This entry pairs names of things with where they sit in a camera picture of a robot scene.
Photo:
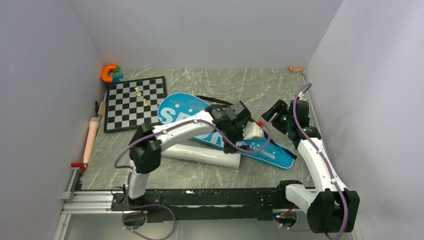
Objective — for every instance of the wooden handle tool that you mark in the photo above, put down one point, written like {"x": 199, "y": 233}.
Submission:
{"x": 101, "y": 109}

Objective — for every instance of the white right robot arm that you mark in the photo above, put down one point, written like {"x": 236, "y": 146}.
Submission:
{"x": 332, "y": 208}

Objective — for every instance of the red grey clamp tool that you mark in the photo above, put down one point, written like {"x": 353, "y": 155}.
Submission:
{"x": 80, "y": 165}

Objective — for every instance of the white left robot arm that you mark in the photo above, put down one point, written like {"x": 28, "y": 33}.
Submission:
{"x": 150, "y": 141}

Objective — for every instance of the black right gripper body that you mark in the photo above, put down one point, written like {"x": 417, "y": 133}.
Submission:
{"x": 285, "y": 122}

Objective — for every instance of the black white chessboard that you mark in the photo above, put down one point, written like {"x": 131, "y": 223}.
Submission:
{"x": 124, "y": 110}

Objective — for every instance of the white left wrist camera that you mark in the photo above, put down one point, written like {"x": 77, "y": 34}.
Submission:
{"x": 252, "y": 131}

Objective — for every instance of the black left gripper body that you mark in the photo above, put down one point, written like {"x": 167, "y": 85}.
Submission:
{"x": 235, "y": 133}

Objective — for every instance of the aluminium frame rail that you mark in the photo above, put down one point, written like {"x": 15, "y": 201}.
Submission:
{"x": 78, "y": 202}

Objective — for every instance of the blue racket cover bag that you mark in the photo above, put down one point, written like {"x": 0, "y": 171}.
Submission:
{"x": 178, "y": 106}

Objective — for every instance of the teal toy block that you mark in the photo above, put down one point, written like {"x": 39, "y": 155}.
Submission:
{"x": 116, "y": 74}

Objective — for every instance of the white shuttlecock tube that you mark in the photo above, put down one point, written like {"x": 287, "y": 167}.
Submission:
{"x": 203, "y": 155}

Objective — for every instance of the orange horseshoe magnet toy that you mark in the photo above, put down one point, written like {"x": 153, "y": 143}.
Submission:
{"x": 107, "y": 72}

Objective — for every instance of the tan curved wooden piece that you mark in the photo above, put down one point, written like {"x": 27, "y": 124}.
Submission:
{"x": 298, "y": 69}

